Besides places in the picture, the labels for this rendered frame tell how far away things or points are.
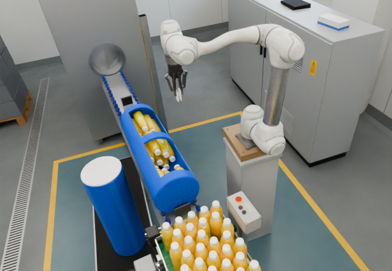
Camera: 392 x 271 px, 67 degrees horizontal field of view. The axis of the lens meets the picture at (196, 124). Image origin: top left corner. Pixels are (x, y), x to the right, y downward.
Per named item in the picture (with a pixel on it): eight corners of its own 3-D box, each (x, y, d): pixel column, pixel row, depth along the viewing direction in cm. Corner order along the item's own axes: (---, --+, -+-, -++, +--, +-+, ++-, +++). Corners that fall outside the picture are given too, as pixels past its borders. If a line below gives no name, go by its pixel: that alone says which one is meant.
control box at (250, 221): (241, 201, 178) (241, 190, 172) (261, 227, 164) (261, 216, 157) (227, 207, 176) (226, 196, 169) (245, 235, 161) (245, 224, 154)
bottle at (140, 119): (138, 109, 229) (145, 122, 215) (143, 115, 233) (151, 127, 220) (131, 115, 229) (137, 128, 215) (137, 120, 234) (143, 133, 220)
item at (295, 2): (296, -1, 332) (296, -4, 330) (313, 7, 308) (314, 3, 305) (277, 3, 328) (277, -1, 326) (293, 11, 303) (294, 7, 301)
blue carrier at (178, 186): (157, 126, 252) (151, 98, 235) (202, 201, 187) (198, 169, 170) (125, 138, 244) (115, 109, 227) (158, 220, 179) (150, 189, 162)
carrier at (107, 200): (144, 254, 247) (147, 225, 270) (118, 185, 194) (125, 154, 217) (110, 258, 248) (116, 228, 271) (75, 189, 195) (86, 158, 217)
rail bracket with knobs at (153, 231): (161, 232, 178) (158, 222, 172) (165, 242, 173) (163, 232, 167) (146, 239, 175) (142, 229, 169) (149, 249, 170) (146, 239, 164)
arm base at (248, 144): (253, 125, 226) (253, 119, 222) (269, 142, 209) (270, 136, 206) (231, 132, 221) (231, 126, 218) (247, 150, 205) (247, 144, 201)
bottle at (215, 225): (214, 243, 169) (212, 224, 157) (209, 233, 174) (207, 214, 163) (225, 238, 170) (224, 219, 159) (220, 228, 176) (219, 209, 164)
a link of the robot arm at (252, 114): (256, 123, 218) (257, 98, 205) (269, 137, 204) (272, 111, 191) (236, 129, 214) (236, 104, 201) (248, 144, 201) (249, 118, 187)
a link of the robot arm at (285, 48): (269, 137, 204) (287, 157, 187) (248, 142, 199) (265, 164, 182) (290, 24, 159) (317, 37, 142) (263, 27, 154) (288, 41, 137)
